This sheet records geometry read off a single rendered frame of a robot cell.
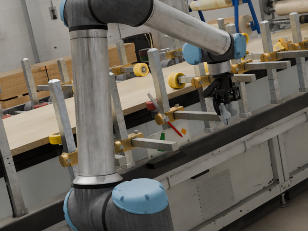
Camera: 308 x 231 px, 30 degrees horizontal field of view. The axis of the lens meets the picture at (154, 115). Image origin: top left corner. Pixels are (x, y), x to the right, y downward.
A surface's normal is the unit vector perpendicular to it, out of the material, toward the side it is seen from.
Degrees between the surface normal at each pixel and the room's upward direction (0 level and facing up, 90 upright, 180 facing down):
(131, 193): 5
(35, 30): 90
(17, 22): 90
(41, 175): 90
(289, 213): 0
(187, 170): 90
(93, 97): 82
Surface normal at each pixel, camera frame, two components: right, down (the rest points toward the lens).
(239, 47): 0.82, -0.01
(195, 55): -0.68, 0.29
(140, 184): -0.13, -0.96
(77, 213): -0.66, 0.00
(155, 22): 0.37, 0.80
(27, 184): 0.63, 0.04
